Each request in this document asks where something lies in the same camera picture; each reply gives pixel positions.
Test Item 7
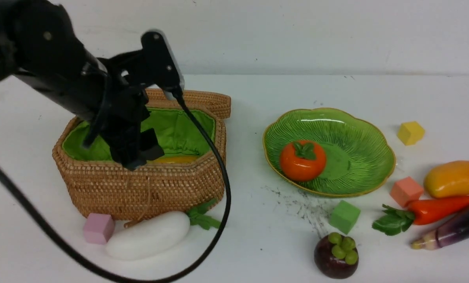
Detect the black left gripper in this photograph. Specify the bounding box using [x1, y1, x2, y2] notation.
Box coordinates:
[83, 85, 165, 171]

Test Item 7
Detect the yellow banana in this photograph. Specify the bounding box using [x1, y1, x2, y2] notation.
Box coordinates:
[152, 155, 199, 164]

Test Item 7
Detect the white radish with leaves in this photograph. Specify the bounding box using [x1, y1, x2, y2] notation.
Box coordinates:
[105, 198, 220, 261]

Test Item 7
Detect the orange persimmon green calyx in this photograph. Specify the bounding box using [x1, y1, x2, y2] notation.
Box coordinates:
[279, 140, 327, 182]

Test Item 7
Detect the dark purple mangosteen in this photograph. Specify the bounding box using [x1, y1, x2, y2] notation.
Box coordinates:
[314, 232, 359, 279]

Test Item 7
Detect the orange carrot with leaves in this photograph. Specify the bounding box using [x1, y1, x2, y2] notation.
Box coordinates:
[372, 195, 469, 236]

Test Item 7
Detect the yellow orange mango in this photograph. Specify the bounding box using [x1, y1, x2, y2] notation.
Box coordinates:
[423, 160, 469, 198]

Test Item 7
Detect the purple eggplant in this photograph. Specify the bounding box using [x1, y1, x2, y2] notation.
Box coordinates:
[410, 206, 469, 250]

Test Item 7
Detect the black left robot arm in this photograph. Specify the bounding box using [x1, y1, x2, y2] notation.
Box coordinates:
[0, 0, 179, 171]

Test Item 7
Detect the woven wicker basket green lining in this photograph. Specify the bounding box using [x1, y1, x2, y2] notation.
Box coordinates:
[52, 88, 224, 222]

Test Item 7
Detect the pink foam cube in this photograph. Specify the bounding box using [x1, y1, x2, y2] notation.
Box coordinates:
[83, 213, 115, 245]

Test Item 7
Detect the green foam cube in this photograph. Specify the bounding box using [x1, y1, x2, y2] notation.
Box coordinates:
[328, 200, 361, 235]

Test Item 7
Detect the green ribbed glass plate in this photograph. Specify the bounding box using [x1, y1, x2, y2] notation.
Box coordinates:
[262, 108, 396, 198]

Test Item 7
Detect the orange foam cube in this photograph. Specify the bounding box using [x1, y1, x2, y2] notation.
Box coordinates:
[390, 176, 424, 208]

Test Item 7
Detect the yellow foam cube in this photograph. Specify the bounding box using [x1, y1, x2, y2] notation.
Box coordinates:
[397, 121, 425, 146]

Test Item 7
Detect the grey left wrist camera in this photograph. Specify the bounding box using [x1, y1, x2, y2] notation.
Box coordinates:
[101, 29, 185, 93]

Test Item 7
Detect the black left camera cable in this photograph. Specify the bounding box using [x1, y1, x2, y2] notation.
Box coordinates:
[0, 88, 232, 283]

